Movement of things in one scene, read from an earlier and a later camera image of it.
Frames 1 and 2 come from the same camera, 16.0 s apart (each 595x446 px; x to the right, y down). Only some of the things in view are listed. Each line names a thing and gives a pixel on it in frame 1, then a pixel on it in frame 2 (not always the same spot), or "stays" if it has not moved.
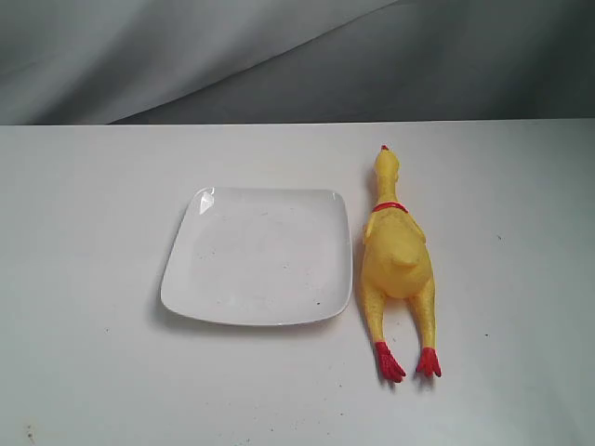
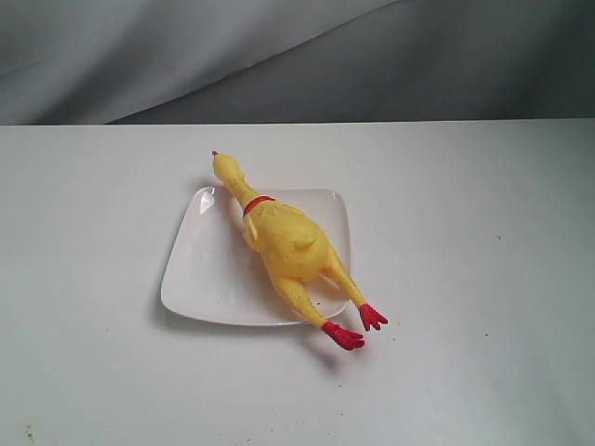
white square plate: (261, 256) stays
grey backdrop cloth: (295, 61) stays
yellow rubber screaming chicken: (397, 264) to (294, 250)
